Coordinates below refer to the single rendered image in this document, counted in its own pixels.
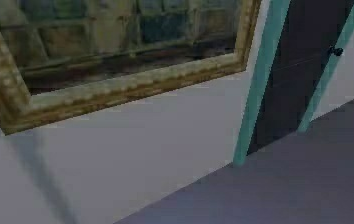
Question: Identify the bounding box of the gold framed painting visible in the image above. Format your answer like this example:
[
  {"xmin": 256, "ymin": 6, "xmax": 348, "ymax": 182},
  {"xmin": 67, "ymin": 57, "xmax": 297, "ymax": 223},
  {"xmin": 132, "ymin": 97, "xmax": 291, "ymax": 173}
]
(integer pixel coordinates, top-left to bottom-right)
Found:
[{"xmin": 0, "ymin": 0, "xmax": 263, "ymax": 136}]

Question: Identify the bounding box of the black door knob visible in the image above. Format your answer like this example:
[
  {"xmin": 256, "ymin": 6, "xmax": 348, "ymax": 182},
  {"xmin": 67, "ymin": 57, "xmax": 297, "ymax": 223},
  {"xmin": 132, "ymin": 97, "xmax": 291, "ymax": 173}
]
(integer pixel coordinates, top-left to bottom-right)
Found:
[{"xmin": 328, "ymin": 45, "xmax": 345, "ymax": 58}]

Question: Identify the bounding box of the dark door with teal frame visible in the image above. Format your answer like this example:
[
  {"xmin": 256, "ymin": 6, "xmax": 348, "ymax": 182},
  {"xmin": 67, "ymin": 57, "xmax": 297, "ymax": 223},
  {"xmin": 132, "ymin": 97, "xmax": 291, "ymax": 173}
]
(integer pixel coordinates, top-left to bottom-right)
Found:
[{"xmin": 232, "ymin": 0, "xmax": 354, "ymax": 168}]

